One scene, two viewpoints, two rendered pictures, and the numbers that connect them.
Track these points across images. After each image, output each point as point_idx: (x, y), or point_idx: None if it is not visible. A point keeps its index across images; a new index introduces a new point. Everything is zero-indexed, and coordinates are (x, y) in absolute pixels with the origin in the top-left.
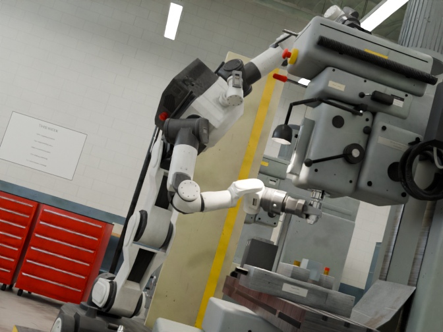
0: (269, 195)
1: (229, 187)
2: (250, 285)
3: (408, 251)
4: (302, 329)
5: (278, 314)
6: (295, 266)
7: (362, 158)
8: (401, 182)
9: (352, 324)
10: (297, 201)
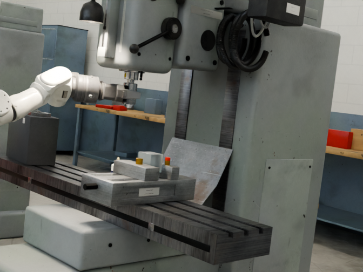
0: (82, 85)
1: (34, 83)
2: (111, 203)
3: (211, 112)
4: (215, 253)
5: (154, 228)
6: (147, 169)
7: (180, 33)
8: (222, 55)
9: (249, 230)
10: (117, 88)
